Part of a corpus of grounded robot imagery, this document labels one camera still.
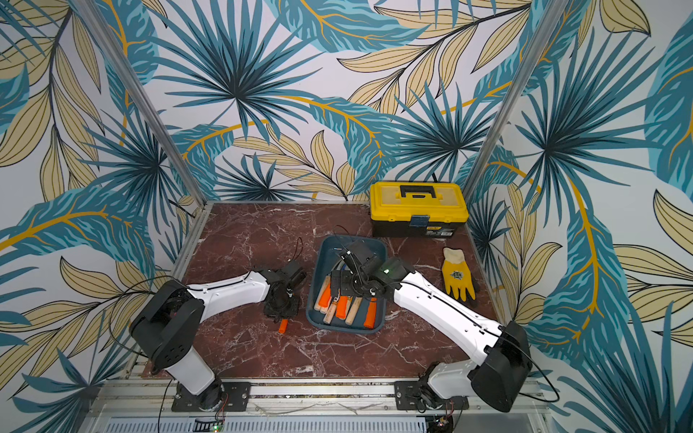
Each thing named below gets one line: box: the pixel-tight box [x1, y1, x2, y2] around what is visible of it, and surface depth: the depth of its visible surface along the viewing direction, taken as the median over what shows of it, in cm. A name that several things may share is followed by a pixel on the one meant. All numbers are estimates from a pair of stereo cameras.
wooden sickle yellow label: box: [323, 301, 338, 324], surface depth 89 cm
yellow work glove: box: [442, 248, 476, 302], surface depth 102 cm
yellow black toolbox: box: [369, 181, 470, 239], surface depth 100 cm
